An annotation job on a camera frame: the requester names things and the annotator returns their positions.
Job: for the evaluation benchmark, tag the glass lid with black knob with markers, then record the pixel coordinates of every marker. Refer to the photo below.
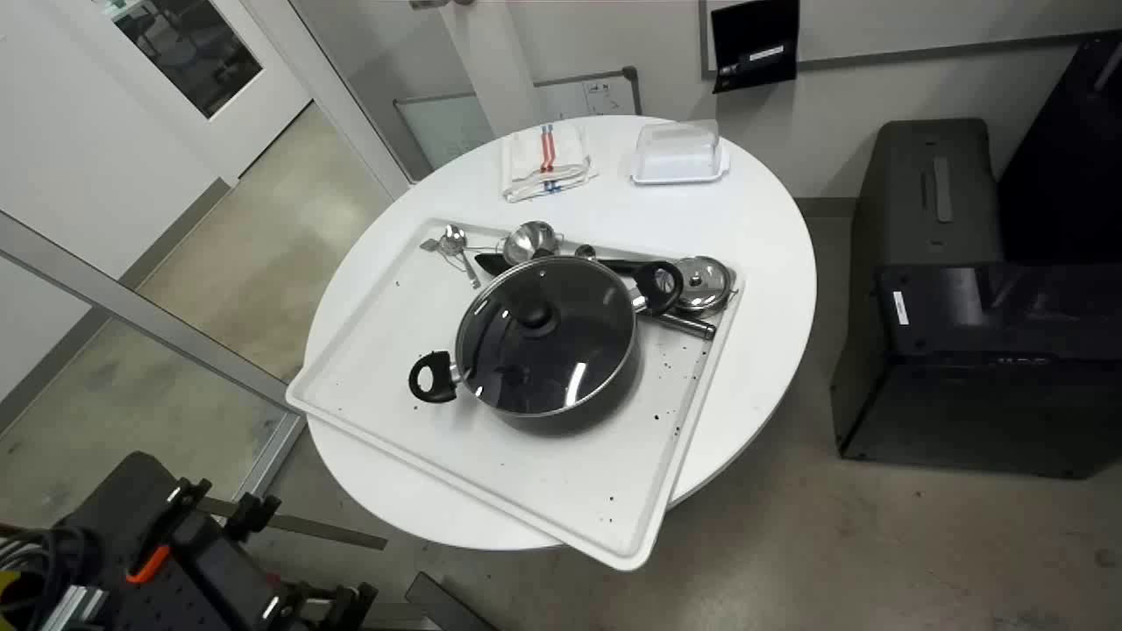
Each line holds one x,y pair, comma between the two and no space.
562,352

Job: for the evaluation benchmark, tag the black cooking pot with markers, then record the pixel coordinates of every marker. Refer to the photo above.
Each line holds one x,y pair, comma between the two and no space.
583,408

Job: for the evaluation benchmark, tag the small steel spoon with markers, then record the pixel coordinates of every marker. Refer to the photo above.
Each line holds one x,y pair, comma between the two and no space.
449,243

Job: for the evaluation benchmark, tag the white folded towel red stripe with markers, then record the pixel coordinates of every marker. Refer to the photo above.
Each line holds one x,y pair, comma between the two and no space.
549,163

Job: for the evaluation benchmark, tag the white plastic tray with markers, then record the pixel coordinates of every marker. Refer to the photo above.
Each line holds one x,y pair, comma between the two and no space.
562,493

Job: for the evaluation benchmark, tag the black marker holder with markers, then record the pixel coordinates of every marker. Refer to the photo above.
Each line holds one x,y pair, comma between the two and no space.
756,39

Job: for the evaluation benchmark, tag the black cabinet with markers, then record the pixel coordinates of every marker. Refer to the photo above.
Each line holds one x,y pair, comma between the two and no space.
935,232

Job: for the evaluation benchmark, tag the dark framed window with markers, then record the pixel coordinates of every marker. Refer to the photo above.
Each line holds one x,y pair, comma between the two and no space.
187,48

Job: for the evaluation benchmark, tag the black robot stand with clamps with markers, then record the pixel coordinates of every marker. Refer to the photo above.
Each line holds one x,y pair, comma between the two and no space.
127,527

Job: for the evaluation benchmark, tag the aluminium frame rail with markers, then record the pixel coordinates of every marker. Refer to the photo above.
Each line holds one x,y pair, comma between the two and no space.
141,309

